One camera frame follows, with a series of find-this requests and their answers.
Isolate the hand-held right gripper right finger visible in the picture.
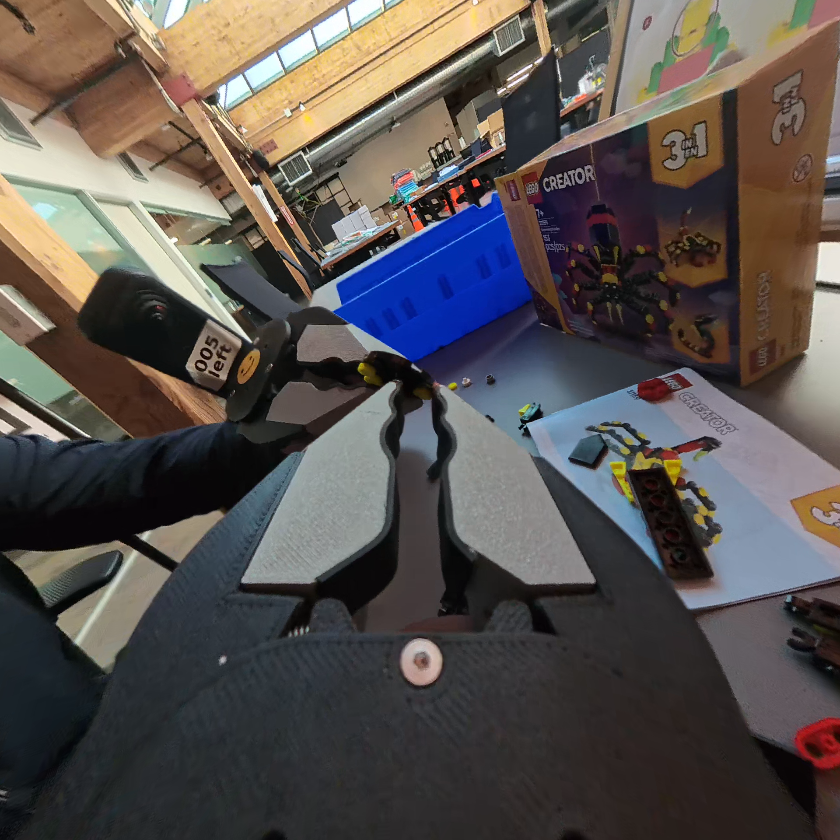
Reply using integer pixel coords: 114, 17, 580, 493
427, 386, 598, 632

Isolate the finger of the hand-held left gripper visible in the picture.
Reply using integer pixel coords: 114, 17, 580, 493
295, 323, 370, 370
264, 385, 376, 432

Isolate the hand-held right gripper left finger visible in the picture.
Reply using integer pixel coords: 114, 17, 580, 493
239, 382, 404, 614

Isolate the black yellow lego leg assembly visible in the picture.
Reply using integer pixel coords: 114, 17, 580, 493
357, 351, 434, 401

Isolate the lego pieces pile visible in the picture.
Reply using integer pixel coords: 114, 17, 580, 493
446, 373, 840, 772

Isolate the person's left forearm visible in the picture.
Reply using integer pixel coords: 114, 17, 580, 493
0, 420, 296, 552

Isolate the black lego slope tile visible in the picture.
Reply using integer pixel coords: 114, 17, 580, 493
568, 434, 609, 469

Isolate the brown Lego plate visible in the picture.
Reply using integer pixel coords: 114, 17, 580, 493
626, 469, 715, 580

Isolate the purple cardboard lego box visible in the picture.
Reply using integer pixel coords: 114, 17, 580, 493
495, 16, 828, 387

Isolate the blue plastic bin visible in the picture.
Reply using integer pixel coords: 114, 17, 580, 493
336, 192, 534, 362

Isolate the black chair armrest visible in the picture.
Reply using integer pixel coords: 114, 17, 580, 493
36, 550, 124, 614

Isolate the scorpion cover instruction booklet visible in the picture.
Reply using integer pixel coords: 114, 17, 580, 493
527, 367, 840, 611

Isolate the black monitor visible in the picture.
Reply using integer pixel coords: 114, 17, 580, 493
502, 52, 562, 175

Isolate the person's dark-clothed torso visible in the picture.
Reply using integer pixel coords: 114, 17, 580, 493
0, 558, 106, 840

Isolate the instruction sheet on wooden board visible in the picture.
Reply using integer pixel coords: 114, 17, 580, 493
598, 0, 634, 122

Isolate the printed instruction sheet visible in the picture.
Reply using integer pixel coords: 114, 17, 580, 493
617, 0, 840, 109

